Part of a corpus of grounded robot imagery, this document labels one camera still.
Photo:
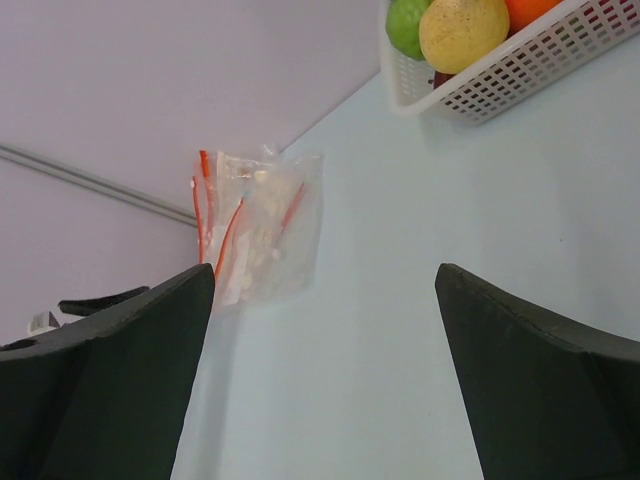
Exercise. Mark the dark red fruit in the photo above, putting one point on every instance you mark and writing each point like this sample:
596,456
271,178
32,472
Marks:
441,78

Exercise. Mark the pile of zip bags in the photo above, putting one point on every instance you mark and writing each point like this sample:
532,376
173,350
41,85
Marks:
258,223

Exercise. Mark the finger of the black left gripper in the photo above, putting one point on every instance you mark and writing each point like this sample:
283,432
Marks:
87,307

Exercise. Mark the light green guava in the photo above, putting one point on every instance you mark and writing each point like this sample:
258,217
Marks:
402,26

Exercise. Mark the orange tangerine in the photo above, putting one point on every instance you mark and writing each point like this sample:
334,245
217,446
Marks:
524,12

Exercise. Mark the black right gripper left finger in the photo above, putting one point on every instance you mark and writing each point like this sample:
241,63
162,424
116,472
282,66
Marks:
105,397

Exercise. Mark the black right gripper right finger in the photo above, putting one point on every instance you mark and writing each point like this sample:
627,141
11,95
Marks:
546,397

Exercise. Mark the yellow pear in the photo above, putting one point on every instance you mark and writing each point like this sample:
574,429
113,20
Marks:
454,35

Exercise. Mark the white plastic fruit basket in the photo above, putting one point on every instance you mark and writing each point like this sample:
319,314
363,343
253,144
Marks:
566,37

